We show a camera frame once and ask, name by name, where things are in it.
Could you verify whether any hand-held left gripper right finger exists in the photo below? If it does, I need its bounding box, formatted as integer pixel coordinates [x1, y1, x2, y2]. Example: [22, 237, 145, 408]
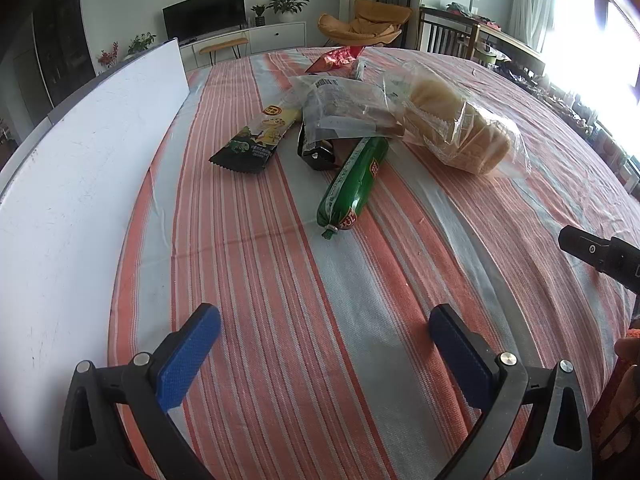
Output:
[428, 303, 593, 480]

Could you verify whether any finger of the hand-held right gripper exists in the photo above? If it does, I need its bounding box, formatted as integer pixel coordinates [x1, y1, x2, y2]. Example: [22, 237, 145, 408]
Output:
[558, 225, 640, 292]

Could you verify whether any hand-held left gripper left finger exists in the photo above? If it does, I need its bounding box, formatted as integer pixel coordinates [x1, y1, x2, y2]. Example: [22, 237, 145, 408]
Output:
[57, 303, 222, 480]

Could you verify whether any dark chocolate bar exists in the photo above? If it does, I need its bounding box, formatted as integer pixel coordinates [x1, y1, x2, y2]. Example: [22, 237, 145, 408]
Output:
[297, 122, 336, 173]

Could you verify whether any person's right forearm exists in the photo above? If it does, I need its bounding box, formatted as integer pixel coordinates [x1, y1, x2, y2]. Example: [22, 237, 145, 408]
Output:
[590, 329, 640, 463]

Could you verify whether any row of windowsill clutter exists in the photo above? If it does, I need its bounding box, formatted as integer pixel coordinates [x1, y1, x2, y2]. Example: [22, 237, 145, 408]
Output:
[520, 67, 640, 188]

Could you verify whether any orange grey striped tablecloth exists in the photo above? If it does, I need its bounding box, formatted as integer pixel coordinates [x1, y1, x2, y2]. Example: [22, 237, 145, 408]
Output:
[107, 46, 638, 480]

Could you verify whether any white board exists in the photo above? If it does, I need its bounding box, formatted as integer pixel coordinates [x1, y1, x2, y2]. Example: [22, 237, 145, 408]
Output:
[0, 38, 190, 428]

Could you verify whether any clear bag of sliced bread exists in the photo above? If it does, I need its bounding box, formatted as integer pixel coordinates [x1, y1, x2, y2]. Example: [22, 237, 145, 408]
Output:
[385, 60, 532, 179]

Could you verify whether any green sausage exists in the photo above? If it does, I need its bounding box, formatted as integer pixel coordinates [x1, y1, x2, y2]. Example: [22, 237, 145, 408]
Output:
[317, 136, 390, 239]

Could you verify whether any wooden dining table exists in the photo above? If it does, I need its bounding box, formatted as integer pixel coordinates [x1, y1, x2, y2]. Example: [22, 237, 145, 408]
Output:
[470, 22, 547, 77]

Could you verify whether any dinosaur print snack packet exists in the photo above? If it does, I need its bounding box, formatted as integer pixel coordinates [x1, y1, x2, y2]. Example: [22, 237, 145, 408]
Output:
[208, 102, 303, 176]

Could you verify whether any white sheer curtain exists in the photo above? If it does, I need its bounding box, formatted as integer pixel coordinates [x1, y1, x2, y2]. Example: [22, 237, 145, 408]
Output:
[507, 0, 562, 50]

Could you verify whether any dark wooden chair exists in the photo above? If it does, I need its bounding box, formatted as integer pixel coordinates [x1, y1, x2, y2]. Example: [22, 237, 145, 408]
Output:
[417, 6, 482, 59]

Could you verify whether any clear bag of brown bread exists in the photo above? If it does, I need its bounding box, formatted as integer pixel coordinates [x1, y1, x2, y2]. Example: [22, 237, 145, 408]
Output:
[280, 75, 408, 145]

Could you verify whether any red flower plant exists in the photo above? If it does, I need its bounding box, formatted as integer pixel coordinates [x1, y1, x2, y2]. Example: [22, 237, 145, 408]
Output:
[97, 42, 121, 69]

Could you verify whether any wooden stool with hairpin legs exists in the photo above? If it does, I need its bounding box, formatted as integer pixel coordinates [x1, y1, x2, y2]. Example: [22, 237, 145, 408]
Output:
[199, 37, 249, 67]

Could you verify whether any leafy plant in white pot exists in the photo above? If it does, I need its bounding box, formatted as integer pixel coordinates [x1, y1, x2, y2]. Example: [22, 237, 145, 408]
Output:
[126, 32, 157, 57]

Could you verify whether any red snack packet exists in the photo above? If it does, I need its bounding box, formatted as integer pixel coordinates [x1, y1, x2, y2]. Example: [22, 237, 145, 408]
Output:
[305, 45, 365, 74]

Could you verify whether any orange lounge chair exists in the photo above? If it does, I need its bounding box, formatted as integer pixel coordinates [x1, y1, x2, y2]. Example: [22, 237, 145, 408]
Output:
[318, 0, 414, 49]

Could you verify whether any white television cabinet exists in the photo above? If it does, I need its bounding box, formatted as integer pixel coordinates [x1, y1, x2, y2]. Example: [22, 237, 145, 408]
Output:
[177, 21, 307, 70]

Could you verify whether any black television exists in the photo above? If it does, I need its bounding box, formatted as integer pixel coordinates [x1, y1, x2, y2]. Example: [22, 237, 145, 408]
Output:
[162, 0, 247, 42]

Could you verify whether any dark display cabinet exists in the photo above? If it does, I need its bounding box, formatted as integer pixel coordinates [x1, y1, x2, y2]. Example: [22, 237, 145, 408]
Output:
[32, 0, 97, 107]

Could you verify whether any large green potted plant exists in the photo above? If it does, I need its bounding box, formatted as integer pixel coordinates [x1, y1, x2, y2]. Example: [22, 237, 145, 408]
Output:
[265, 0, 310, 24]

